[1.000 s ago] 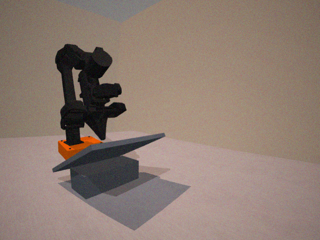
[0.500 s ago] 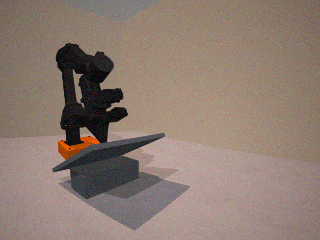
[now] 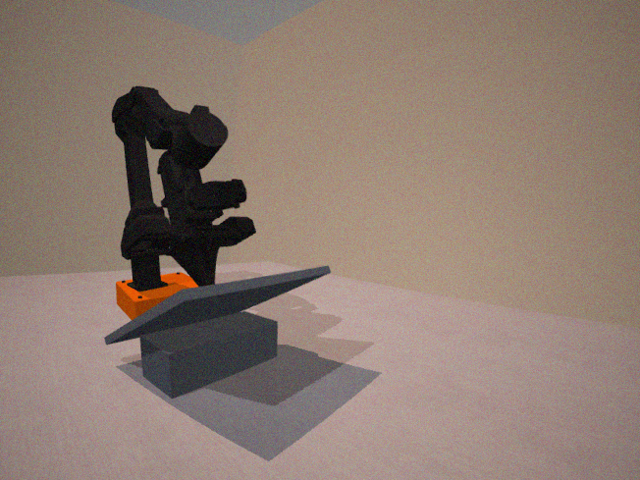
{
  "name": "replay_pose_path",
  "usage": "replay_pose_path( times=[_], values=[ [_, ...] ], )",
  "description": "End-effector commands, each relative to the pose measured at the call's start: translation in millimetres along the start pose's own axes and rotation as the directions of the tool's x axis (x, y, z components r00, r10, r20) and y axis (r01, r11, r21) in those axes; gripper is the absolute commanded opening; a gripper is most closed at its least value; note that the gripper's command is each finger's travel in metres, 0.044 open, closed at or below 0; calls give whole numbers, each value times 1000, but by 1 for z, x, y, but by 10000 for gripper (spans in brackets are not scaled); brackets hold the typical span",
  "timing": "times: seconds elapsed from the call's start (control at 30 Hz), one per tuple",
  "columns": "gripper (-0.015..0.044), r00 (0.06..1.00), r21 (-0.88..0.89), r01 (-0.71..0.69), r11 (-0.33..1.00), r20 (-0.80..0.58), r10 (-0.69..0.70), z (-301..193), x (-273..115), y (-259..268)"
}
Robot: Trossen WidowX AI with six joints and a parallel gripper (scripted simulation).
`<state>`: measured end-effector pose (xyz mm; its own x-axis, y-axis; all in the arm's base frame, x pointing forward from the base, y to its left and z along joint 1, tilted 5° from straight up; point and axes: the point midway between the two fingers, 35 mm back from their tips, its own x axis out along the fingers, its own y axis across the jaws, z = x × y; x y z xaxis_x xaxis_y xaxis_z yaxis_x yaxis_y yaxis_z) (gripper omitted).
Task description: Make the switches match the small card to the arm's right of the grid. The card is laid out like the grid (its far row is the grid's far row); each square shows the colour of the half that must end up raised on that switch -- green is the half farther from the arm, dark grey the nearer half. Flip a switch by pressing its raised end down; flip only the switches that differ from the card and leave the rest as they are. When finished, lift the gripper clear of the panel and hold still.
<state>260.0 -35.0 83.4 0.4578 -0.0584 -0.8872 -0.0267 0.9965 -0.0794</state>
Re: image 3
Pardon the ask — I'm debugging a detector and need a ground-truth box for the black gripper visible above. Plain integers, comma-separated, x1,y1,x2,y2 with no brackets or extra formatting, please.
123,177,256,287

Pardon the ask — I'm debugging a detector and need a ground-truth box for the grey switch panel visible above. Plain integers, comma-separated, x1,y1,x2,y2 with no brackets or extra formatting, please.
104,266,331,399

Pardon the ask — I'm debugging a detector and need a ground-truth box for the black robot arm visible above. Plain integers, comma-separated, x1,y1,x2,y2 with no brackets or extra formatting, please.
112,86,246,292

